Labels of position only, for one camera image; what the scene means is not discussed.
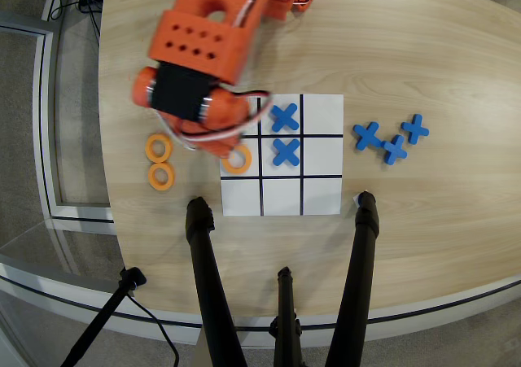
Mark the slim black stand pole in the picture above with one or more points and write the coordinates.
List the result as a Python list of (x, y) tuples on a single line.
[(102, 318)]

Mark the grey metal floor frame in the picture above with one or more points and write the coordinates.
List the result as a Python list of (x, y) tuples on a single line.
[(42, 119)]

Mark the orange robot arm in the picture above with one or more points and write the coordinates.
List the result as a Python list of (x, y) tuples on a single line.
[(195, 29)]

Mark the white tic-tac-toe board sheet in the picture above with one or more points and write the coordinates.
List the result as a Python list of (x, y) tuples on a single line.
[(323, 116)]

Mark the small white tag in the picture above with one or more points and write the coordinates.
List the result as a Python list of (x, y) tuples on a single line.
[(355, 200)]

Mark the thin black tripod leg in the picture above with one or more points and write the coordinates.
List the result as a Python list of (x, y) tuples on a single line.
[(287, 314)]

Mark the blue foam cross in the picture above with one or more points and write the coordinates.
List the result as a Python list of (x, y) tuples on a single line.
[(286, 152), (285, 118), (368, 135), (415, 129), (395, 150)]

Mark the thick black tripod leg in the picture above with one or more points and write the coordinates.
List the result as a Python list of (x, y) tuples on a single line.
[(207, 269), (358, 269)]

